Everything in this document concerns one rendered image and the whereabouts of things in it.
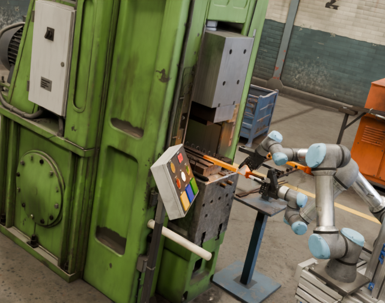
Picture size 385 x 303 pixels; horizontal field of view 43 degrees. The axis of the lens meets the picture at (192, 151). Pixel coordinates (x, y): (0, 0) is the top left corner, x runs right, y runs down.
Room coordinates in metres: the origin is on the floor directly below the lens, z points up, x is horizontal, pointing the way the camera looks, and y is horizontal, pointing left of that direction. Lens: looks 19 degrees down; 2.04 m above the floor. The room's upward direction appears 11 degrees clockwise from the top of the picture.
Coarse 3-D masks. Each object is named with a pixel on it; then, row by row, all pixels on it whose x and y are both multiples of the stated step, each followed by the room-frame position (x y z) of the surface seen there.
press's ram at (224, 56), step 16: (208, 32) 2.75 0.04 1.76; (224, 32) 2.90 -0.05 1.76; (208, 48) 2.74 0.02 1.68; (224, 48) 2.69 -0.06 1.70; (240, 48) 2.83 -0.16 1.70; (208, 64) 2.73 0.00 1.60; (224, 64) 2.72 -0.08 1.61; (240, 64) 2.86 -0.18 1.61; (208, 80) 2.72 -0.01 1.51; (224, 80) 2.74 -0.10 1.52; (240, 80) 2.89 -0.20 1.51; (208, 96) 2.71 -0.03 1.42; (224, 96) 2.77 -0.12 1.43; (240, 96) 2.93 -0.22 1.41
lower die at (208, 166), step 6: (186, 150) 2.93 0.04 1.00; (198, 150) 3.00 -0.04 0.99; (198, 156) 2.87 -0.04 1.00; (210, 156) 2.93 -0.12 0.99; (192, 162) 2.79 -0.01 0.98; (204, 162) 2.81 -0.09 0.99; (210, 162) 2.82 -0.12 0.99; (192, 168) 2.77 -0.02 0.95; (198, 168) 2.75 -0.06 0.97; (204, 168) 2.73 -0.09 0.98; (210, 168) 2.79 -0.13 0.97; (216, 168) 2.84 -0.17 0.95; (204, 174) 2.74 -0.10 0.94
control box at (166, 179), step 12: (180, 144) 2.45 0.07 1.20; (168, 156) 2.25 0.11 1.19; (156, 168) 2.14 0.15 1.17; (168, 168) 2.14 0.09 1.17; (180, 168) 2.29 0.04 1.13; (156, 180) 2.13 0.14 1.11; (168, 180) 2.12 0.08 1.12; (180, 180) 2.23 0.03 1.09; (168, 192) 2.12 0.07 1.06; (180, 192) 2.17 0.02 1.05; (168, 204) 2.12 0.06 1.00; (180, 204) 2.12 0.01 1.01; (180, 216) 2.11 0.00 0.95
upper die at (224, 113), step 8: (192, 104) 2.82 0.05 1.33; (200, 104) 2.79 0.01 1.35; (192, 112) 2.82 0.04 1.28; (200, 112) 2.79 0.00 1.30; (208, 112) 2.75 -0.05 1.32; (216, 112) 2.74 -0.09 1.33; (224, 112) 2.81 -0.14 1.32; (232, 112) 2.88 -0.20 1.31; (208, 120) 2.75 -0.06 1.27; (216, 120) 2.75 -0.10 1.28; (224, 120) 2.82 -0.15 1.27
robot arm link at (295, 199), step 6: (288, 192) 2.52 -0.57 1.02; (294, 192) 2.51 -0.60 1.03; (300, 192) 2.52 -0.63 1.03; (288, 198) 2.50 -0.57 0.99; (294, 198) 2.48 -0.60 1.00; (300, 198) 2.47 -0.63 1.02; (306, 198) 2.49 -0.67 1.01; (288, 204) 2.50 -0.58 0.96; (294, 204) 2.48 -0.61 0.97; (300, 204) 2.46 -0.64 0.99
